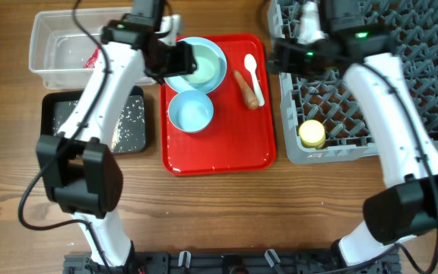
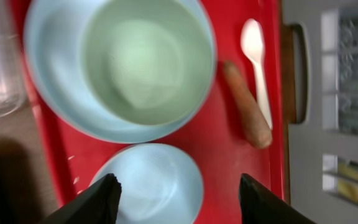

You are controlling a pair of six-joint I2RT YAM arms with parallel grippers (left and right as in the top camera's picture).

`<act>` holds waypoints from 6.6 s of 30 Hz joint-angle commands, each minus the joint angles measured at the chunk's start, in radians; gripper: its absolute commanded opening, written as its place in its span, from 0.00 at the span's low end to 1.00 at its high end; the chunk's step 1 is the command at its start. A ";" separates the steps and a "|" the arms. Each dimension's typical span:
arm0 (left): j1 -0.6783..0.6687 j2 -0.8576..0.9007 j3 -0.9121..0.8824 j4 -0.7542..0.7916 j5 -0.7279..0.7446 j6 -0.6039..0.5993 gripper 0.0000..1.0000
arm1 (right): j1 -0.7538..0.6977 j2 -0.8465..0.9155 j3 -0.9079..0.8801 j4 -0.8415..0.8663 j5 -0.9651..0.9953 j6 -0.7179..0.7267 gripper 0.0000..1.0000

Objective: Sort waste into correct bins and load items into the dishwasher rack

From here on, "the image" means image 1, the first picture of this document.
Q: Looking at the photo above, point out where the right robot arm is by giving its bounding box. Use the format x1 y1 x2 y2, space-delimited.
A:
257 1 438 271

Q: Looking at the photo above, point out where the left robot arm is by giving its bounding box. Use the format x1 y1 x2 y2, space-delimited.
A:
35 1 198 273

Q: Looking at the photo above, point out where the red serving tray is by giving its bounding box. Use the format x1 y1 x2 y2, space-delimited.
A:
160 33 276 176

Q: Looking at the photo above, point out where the white plastic spoon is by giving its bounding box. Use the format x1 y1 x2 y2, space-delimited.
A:
244 53 265 107

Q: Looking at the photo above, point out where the yellow plastic cup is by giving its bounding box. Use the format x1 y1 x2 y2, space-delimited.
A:
298 119 326 149

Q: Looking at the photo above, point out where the black plastic tray bin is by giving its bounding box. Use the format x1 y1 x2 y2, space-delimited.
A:
40 86 148 154

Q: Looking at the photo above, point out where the light blue plate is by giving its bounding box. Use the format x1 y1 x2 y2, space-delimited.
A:
164 37 227 94

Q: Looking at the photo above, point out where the clear plastic bin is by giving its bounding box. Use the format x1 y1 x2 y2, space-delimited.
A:
28 6 184 91

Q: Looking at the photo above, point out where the pale green bowl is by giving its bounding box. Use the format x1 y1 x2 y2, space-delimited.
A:
183 45 220 84

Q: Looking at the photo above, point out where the light blue bowl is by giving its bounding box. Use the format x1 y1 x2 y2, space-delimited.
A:
167 90 214 133

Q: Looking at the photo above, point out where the grey dishwasher rack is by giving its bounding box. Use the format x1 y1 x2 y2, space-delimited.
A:
279 1 438 164

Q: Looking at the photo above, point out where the red snack wrapper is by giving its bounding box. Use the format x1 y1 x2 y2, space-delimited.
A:
84 49 99 69

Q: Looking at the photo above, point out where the white rice pile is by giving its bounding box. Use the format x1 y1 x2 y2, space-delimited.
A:
46 95 147 154

